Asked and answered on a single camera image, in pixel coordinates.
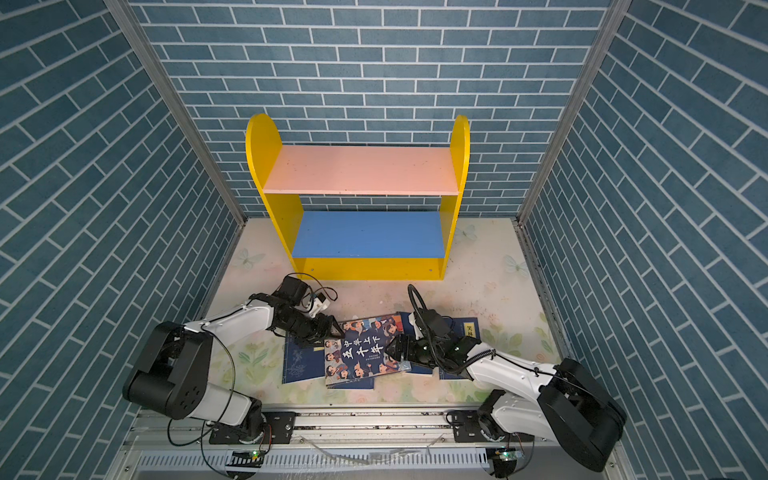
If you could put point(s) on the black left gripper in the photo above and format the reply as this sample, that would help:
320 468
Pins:
319 333

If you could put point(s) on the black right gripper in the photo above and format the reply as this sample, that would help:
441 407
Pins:
408 352

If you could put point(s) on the colourful cartoon cover book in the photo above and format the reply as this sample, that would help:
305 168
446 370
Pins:
360 354

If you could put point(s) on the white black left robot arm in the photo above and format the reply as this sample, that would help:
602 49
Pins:
171 374

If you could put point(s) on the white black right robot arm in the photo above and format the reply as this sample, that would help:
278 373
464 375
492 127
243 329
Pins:
558 402

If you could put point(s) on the blue book far left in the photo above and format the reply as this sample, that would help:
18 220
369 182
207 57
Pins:
302 363

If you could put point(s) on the yellow pink blue bookshelf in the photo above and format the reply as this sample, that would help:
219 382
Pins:
361 244

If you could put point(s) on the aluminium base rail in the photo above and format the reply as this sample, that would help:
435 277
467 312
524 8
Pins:
348 443

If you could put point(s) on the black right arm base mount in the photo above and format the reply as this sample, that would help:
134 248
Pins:
469 426

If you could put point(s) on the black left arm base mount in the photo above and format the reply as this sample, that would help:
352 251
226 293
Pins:
265 428

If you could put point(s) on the aluminium left corner post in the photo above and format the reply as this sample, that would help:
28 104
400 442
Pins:
129 25

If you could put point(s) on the aluminium corner post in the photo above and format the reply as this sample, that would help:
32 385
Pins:
594 59
129 25

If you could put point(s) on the aluminium right corner post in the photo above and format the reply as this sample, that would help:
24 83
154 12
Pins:
594 59

